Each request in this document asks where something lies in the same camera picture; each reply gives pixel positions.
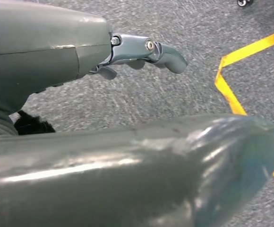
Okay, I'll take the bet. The blue metal shelf rack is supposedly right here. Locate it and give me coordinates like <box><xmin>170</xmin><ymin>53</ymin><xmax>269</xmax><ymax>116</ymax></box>
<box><xmin>237</xmin><ymin>0</ymin><xmax>254</xmax><ymax>8</ymax></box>

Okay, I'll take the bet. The yellow floor tape marking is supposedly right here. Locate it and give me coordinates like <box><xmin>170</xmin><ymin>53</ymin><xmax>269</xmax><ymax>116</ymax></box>
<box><xmin>214</xmin><ymin>27</ymin><xmax>274</xmax><ymax>199</ymax></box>

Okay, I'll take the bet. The black ribbed robot foot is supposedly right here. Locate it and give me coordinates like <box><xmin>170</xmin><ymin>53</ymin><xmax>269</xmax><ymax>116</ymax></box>
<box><xmin>14</xmin><ymin>110</ymin><xmax>56</xmax><ymax>135</ymax></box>

